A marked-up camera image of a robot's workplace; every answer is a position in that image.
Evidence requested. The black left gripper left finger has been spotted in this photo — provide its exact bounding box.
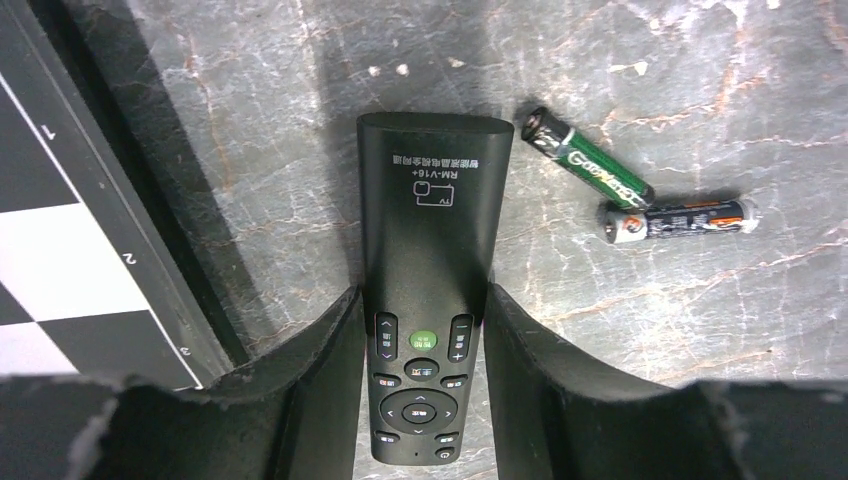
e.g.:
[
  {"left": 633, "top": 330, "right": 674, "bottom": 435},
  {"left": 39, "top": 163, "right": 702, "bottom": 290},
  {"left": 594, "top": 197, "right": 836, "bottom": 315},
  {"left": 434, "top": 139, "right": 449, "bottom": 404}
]
[{"left": 1, "top": 287, "right": 366, "bottom": 479}]

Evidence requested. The black white checkerboard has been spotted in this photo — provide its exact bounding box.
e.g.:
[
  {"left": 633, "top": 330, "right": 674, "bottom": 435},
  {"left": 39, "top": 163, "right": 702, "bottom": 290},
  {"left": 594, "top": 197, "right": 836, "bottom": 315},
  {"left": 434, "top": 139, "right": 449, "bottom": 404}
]
[{"left": 1, "top": 1, "right": 247, "bottom": 390}]

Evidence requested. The black remote with green button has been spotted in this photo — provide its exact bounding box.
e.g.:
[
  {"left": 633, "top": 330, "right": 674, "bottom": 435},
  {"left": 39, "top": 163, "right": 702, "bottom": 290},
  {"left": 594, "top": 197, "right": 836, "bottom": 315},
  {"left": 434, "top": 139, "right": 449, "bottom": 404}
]
[{"left": 357, "top": 112, "right": 514, "bottom": 466}]

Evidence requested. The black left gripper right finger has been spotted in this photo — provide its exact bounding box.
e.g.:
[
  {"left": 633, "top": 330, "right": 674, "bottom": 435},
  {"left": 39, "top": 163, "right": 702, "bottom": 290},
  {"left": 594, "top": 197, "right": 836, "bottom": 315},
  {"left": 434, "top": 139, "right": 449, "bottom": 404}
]
[{"left": 483, "top": 284, "right": 847, "bottom": 479}]

